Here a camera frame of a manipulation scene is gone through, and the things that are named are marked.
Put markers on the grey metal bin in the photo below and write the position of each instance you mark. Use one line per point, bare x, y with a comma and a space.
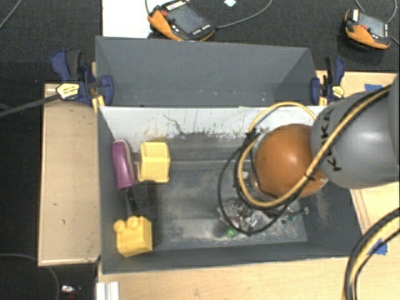
193, 73

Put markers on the yellow studded toy block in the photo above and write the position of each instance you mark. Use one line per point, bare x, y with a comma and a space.
134, 237

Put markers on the yellow hollow square block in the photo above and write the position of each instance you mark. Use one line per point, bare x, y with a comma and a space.
154, 167

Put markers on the pale wood board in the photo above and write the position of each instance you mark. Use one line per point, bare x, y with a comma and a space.
70, 173

